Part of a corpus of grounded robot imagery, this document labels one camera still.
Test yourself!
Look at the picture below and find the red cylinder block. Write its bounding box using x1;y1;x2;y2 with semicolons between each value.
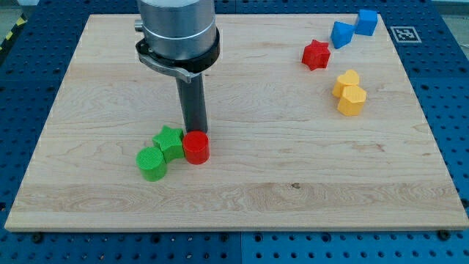
182;131;210;165

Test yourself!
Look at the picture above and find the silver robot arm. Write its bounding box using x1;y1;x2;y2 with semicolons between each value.
135;0;220;84

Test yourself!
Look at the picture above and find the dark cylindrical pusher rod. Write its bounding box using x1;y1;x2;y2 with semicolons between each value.
176;74;208;133

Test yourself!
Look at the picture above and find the green star block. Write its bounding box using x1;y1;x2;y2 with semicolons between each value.
152;125;185;163

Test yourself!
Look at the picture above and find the wooden board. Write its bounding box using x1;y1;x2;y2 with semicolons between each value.
5;14;468;232

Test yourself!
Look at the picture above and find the green cylinder block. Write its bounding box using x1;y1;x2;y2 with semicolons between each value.
136;147;167;182

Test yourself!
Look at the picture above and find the red star block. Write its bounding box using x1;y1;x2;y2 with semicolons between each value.
301;40;330;70

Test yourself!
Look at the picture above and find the yellow hexagon block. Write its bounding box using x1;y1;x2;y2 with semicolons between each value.
337;86;367;116

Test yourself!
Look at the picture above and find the yellow heart block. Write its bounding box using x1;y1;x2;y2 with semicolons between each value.
332;70;360;98

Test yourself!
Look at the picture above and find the blue triangular block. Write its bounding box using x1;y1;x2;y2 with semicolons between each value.
330;21;355;49

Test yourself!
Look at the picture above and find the blue cube block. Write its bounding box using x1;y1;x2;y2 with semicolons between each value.
355;10;378;36

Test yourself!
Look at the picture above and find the black white fiducial marker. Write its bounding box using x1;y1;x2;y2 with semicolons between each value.
391;26;421;43

